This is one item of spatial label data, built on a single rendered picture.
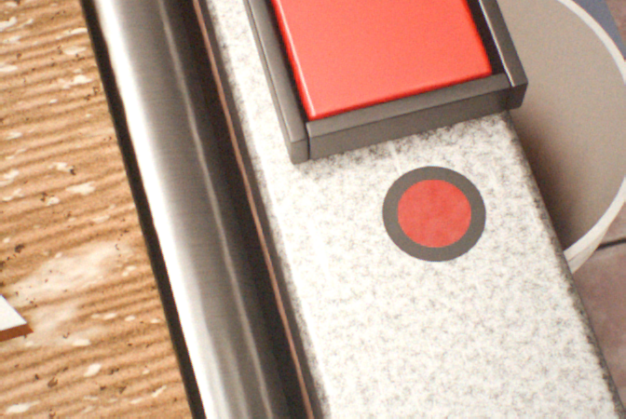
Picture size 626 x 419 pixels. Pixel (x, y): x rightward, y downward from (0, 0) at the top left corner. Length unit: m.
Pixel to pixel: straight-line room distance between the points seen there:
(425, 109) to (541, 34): 0.75
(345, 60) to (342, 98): 0.01
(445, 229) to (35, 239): 0.12
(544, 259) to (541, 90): 0.81
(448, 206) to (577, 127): 0.79
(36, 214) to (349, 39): 0.11
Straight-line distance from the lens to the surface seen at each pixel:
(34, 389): 0.34
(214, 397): 0.35
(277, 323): 0.41
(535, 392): 0.36
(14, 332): 0.35
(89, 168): 0.36
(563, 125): 1.19
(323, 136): 0.37
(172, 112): 0.39
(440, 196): 0.38
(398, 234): 0.37
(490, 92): 0.38
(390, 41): 0.39
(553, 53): 1.13
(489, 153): 0.39
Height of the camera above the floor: 1.26
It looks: 66 degrees down
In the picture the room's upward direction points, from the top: 2 degrees counter-clockwise
